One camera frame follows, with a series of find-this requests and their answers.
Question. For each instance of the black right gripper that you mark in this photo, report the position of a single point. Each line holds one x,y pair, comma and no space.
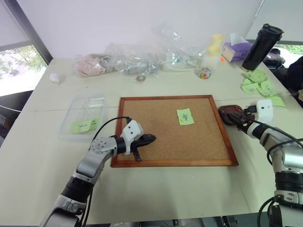
249,112

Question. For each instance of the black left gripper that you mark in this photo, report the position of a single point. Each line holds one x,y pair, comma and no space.
137,151

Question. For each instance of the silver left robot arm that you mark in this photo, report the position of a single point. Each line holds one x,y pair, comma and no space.
92,163

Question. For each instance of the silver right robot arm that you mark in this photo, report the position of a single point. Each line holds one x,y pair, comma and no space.
284,153

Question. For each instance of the dark brown oval tray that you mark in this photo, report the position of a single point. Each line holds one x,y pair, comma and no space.
228,111

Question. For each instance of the green note with scribble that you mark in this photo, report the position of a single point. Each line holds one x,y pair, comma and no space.
185,116

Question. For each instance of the small green sticky note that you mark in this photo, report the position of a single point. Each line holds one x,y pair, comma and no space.
94,121

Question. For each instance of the clear jar of pushpins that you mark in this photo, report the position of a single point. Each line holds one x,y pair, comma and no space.
204,73

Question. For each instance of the large green sticky note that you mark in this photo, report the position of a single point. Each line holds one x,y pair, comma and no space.
79,127

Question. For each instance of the purple tissue box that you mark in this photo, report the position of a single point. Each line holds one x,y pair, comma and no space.
236,50

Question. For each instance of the clear plastic box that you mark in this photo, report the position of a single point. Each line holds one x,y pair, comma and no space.
80,106

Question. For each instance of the wood-framed cork board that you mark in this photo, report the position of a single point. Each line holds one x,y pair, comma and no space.
165,142

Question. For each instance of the black bag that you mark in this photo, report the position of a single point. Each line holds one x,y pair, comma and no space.
275,58

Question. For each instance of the dark bulky object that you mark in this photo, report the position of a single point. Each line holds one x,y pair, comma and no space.
296,73

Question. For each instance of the pale yellow bottles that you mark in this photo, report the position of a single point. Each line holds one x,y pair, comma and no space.
214,48

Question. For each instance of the black travel tumbler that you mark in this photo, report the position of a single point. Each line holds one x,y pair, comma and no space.
259,47

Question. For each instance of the clear plastic bags heap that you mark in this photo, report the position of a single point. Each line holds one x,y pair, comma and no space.
151,59

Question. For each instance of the pink item in plastic bag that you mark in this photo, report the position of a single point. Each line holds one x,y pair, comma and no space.
90,65

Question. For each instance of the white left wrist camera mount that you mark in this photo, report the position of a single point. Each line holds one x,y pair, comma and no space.
132,129

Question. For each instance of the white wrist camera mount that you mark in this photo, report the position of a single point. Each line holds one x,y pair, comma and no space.
264,110
132,129

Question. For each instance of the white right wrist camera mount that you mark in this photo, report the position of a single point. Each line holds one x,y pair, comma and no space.
264,110

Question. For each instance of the black window frame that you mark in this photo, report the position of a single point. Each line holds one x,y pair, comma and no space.
35,35

